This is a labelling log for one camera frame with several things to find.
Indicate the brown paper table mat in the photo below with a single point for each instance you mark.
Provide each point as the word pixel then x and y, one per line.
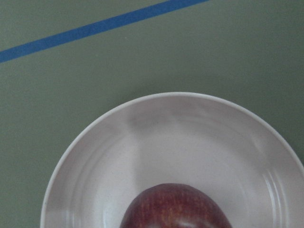
pixel 250 52

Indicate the pink plate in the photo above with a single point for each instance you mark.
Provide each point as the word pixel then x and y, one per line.
pixel 214 145

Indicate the red apple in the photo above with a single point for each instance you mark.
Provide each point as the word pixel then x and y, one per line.
pixel 174 206

